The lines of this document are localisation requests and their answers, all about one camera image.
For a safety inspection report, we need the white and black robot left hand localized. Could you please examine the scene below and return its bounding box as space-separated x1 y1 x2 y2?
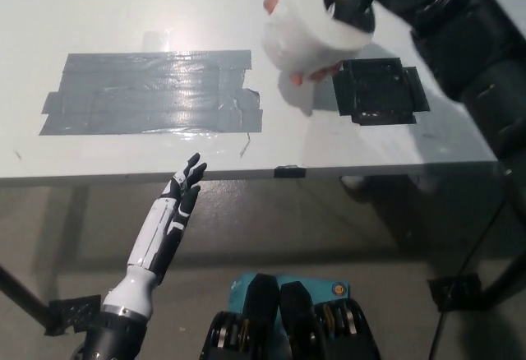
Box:
100 152 209 321

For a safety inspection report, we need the black metal table leg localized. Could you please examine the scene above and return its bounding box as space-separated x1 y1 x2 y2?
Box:
0 265 54 324
478 248 526 310

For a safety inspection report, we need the black tape square patch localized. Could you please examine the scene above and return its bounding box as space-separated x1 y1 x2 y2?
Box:
331 58 431 127

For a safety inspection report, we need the white rounded object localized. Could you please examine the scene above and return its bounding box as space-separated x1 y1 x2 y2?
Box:
340 174 369 192

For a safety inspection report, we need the small black tape piece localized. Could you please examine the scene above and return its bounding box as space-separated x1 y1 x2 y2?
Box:
274 164 307 178

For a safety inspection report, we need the thin black cable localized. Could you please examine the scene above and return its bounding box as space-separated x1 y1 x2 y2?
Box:
427 195 510 360

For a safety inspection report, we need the white toilet paper roll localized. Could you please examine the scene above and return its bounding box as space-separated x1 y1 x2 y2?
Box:
261 0 373 80

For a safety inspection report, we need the person's bare hand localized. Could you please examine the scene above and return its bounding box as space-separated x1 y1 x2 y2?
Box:
261 0 347 86

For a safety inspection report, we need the grey duct tape patch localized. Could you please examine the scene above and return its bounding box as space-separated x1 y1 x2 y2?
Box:
39 49 264 137

